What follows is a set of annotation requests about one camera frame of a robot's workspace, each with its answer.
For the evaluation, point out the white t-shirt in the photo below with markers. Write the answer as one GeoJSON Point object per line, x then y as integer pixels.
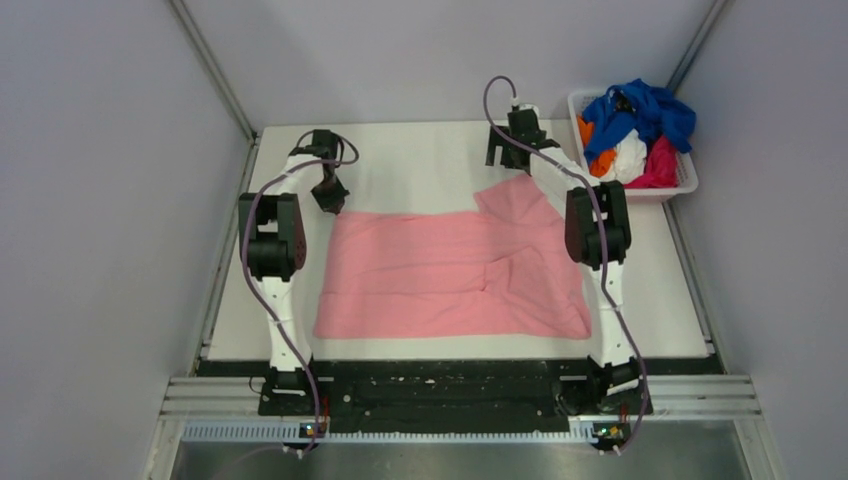
{"type": "Point", "coordinates": [630, 160]}

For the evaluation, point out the pink t-shirt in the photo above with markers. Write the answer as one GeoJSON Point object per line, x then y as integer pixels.
{"type": "Point", "coordinates": [500, 269]}

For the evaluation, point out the magenta t-shirt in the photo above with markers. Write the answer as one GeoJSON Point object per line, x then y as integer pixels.
{"type": "Point", "coordinates": [660, 169]}

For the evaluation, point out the blue t-shirt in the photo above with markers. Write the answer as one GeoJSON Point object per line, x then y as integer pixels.
{"type": "Point", "coordinates": [653, 112]}

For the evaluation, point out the orange t-shirt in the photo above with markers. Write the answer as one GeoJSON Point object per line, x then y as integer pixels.
{"type": "Point", "coordinates": [603, 163]}

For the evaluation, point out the white plastic laundry basket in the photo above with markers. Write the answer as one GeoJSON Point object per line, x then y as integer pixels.
{"type": "Point", "coordinates": [687, 179]}

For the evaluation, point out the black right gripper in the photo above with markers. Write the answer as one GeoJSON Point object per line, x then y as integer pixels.
{"type": "Point", "coordinates": [498, 139]}

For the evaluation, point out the aluminium front rail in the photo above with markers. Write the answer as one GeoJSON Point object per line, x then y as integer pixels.
{"type": "Point", "coordinates": [226, 409]}

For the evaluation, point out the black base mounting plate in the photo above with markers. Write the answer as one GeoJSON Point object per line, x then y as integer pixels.
{"type": "Point", "coordinates": [450, 396]}

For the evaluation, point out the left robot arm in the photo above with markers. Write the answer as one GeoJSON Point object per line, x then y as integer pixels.
{"type": "Point", "coordinates": [273, 248]}

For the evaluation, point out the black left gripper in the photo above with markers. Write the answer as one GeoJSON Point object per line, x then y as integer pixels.
{"type": "Point", "coordinates": [334, 202]}

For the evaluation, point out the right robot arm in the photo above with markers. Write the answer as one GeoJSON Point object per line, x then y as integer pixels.
{"type": "Point", "coordinates": [597, 236]}

